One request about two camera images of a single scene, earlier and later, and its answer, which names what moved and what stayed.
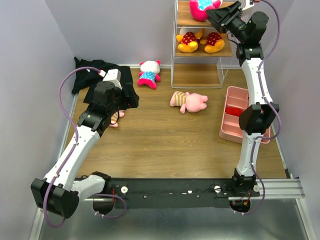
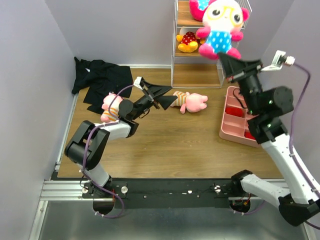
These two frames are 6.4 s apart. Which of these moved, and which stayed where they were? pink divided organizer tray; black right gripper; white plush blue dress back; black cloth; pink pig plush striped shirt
Moved: white plush blue dress back; black right gripper
Stayed: pink divided organizer tray; pink pig plush striped shirt; black cloth
